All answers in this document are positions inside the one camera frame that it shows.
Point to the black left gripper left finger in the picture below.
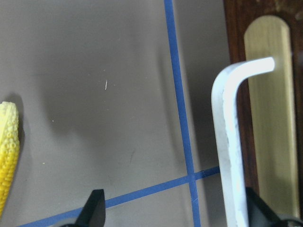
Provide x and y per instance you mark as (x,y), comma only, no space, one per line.
(93,213)

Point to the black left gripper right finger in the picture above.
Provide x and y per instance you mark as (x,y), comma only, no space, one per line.
(261,215)

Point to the white drawer handle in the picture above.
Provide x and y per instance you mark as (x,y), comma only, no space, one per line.
(227,135)

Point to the yellow corn cob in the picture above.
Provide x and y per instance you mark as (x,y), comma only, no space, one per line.
(9,148)

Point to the light wood drawer front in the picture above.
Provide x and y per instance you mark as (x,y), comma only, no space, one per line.
(273,115)

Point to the dark wooden drawer box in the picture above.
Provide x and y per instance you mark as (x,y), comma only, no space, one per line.
(239,14)

